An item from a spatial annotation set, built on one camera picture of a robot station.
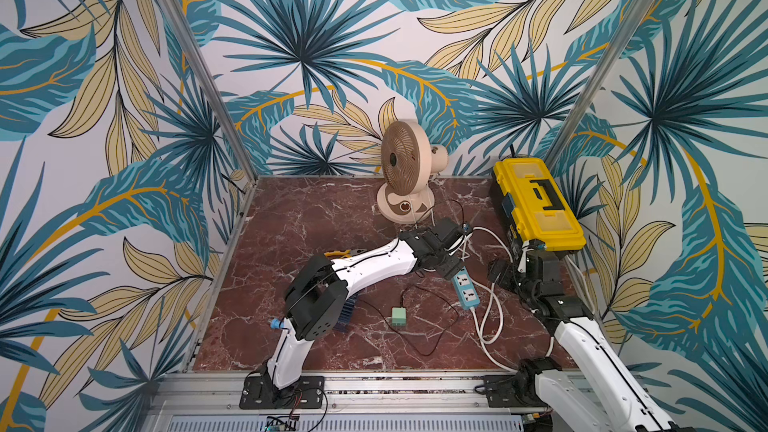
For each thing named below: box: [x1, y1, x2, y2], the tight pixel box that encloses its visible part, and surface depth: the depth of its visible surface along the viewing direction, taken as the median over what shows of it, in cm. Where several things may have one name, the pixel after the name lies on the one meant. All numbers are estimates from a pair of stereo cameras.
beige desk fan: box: [377, 119, 449, 225], surface depth 94 cm
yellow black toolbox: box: [491, 157, 587, 252], surface depth 92 cm
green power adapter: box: [391, 306, 407, 326], surface depth 86 cm
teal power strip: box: [451, 266, 481, 309], surface depth 90 cm
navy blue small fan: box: [333, 292, 359, 333], surface depth 78 cm
